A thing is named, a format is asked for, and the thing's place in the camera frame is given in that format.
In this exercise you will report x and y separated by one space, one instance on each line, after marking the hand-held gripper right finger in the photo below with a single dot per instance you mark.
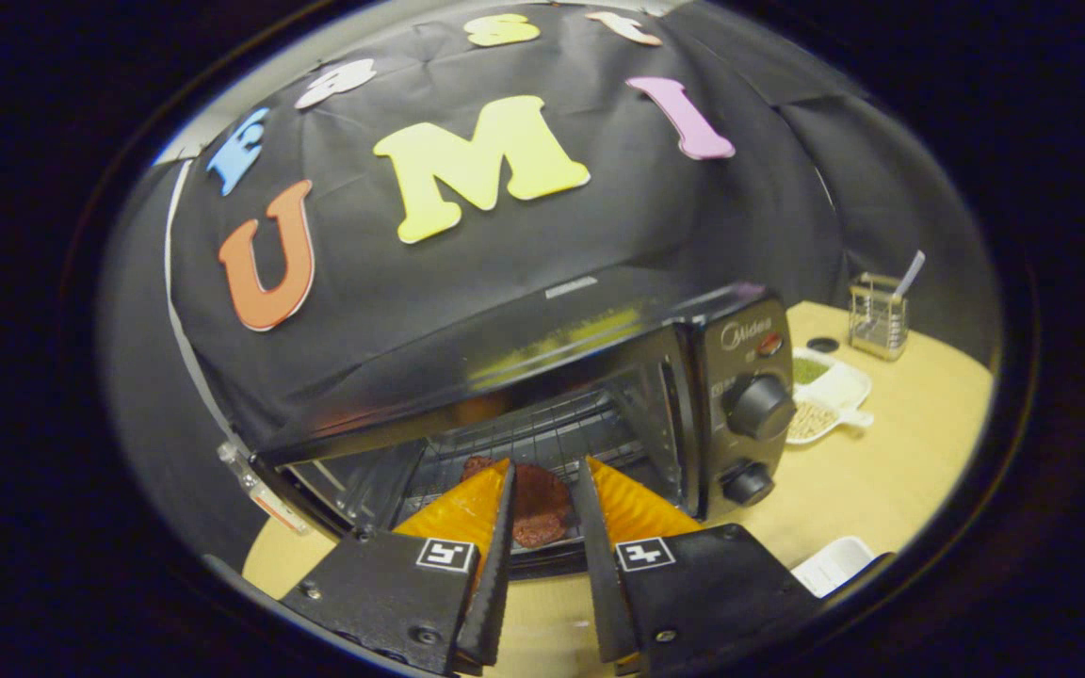
599 584

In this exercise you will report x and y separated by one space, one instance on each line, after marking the small white plastic tray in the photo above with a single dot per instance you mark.
834 563

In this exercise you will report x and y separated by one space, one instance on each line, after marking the white divided dish with grains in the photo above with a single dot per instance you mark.
834 391

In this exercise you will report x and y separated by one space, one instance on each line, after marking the red meat slice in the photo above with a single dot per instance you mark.
542 499

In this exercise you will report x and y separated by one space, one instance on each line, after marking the black toaster oven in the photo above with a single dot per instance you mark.
712 414

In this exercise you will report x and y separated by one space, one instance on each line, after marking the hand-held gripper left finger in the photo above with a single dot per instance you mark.
495 584

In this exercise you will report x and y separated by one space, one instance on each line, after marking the small black round cap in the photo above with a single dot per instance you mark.
822 345

